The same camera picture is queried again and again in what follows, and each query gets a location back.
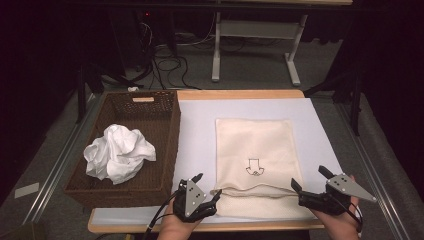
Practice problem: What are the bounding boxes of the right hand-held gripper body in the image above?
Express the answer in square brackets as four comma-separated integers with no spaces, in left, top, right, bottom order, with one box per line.
[298,173,378,216]

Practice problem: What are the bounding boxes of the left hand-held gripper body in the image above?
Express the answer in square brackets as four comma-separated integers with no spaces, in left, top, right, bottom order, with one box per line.
[172,178,218,223]

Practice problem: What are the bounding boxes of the cream drawstring laundry bag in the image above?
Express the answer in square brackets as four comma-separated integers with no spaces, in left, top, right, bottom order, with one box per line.
[214,118,306,220]

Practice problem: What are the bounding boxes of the white shirt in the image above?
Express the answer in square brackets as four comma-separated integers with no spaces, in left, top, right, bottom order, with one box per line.
[83,123,157,186]

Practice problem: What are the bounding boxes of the brown wicker basket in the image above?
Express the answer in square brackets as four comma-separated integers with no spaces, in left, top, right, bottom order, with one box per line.
[63,89,182,210]

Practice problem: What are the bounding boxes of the person's right hand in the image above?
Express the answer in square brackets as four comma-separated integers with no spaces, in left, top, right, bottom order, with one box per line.
[309,174,363,236]

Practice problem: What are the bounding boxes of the person's left hand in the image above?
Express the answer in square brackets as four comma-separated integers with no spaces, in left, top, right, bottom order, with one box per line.
[157,199,203,236]

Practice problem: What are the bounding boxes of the white table mat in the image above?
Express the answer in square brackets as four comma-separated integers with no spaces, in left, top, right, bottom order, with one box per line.
[90,97,345,226]

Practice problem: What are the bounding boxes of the black stand leg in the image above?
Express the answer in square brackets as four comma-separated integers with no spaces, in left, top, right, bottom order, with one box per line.
[303,66,365,137]
[74,62,145,125]

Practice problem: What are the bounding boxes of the grey floor tape strip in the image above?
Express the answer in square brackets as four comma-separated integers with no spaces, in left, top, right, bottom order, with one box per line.
[13,182,40,200]

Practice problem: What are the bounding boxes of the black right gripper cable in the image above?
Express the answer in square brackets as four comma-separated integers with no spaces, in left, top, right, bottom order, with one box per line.
[333,195,364,234]

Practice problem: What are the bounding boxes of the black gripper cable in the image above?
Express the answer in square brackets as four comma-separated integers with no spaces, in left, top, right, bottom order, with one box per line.
[333,195,364,234]
[142,191,181,240]

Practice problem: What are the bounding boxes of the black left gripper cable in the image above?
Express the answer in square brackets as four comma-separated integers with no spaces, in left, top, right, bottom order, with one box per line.
[142,191,181,240]

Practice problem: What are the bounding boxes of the metal floor rail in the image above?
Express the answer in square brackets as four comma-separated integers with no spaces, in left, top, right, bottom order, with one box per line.
[21,92,105,225]
[335,102,412,240]

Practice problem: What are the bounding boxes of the black floor cables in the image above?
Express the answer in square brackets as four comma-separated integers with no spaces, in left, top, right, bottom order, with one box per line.
[138,21,202,91]

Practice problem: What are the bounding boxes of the white metal desk frame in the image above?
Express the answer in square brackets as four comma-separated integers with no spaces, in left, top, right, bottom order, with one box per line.
[211,11,309,88]

